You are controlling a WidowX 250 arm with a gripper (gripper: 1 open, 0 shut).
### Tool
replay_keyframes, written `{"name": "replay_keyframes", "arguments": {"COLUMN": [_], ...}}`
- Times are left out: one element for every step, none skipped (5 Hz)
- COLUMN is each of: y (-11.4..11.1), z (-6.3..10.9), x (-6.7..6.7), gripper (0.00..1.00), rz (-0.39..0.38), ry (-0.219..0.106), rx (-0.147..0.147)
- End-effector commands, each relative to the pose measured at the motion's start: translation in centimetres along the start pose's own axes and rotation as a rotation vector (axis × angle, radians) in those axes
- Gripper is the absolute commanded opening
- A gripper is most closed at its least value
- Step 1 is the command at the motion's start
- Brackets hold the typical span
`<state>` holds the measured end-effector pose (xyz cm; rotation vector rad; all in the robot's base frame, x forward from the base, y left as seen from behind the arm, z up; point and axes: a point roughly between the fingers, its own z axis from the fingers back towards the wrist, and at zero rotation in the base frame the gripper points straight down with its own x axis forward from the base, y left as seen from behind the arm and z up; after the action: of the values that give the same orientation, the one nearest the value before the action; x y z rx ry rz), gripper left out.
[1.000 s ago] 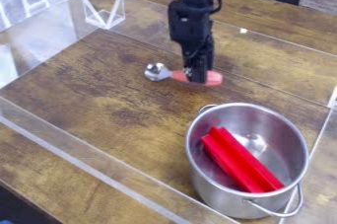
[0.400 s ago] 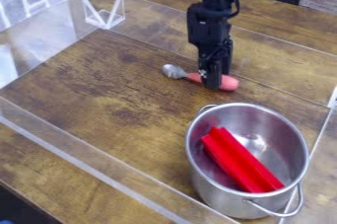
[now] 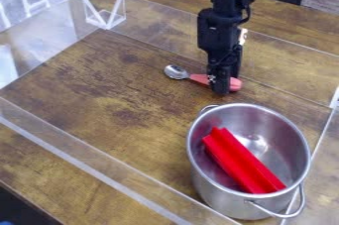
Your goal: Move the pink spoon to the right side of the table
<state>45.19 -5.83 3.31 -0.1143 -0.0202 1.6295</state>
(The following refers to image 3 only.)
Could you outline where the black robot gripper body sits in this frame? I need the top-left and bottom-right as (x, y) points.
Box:
(198, 8), (243, 65)

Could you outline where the red rectangular block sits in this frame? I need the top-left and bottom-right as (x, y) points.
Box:
(203, 127), (286, 194)

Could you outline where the stainless steel pot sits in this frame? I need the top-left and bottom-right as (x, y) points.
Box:
(187, 103), (311, 220)

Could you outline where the clear acrylic triangle bracket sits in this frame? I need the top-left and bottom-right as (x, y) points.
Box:
(82, 0), (127, 30)

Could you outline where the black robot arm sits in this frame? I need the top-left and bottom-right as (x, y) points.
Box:
(198, 0), (255, 95)

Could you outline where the clear acrylic barrier panel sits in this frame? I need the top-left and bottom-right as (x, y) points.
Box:
(0, 97), (242, 225)

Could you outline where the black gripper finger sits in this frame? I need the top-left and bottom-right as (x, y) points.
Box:
(207, 60), (231, 95)
(231, 45), (243, 78)

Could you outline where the pink handled metal spoon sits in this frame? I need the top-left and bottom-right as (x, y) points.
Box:
(164, 64), (243, 91)

